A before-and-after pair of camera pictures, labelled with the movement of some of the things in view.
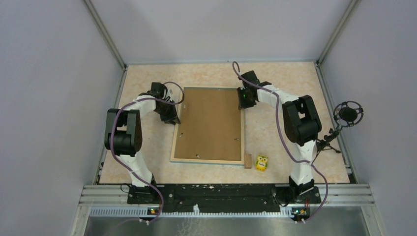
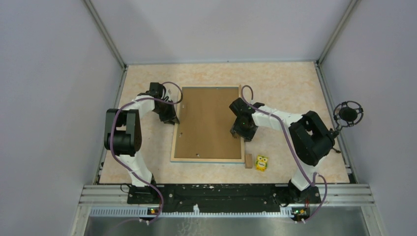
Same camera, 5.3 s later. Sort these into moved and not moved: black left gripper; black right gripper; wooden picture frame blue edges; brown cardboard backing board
Moved: black right gripper
Not moved: brown cardboard backing board; black left gripper; wooden picture frame blue edges
